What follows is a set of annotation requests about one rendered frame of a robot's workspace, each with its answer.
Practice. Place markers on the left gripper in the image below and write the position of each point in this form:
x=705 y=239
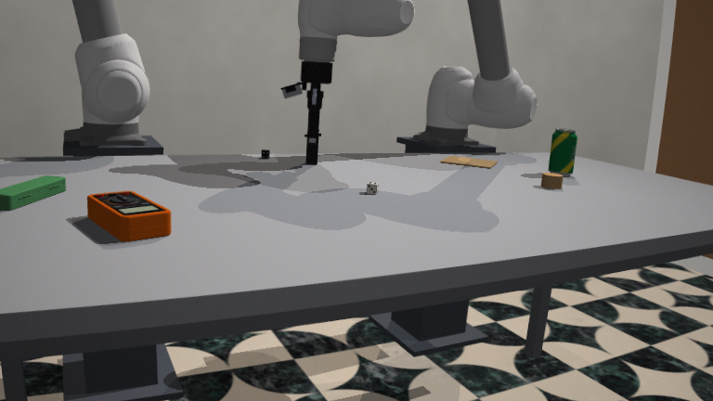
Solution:
x=314 y=73

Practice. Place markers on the orange digital multimeter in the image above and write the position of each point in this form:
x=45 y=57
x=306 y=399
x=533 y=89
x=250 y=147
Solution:
x=129 y=219

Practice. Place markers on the green soda can with yellow stripes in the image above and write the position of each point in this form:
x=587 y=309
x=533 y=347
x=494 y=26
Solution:
x=563 y=152

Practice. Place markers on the white die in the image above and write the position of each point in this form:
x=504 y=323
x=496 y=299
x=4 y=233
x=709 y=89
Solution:
x=372 y=188

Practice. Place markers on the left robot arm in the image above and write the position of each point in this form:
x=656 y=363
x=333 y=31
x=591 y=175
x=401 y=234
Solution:
x=498 y=99

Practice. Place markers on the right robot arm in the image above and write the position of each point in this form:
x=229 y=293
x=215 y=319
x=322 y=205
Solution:
x=115 y=90

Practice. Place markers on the tan cylinder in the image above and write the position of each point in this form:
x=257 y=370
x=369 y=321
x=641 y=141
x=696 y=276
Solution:
x=550 y=180

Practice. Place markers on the tan square mat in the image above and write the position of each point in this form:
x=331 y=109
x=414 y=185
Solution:
x=469 y=162

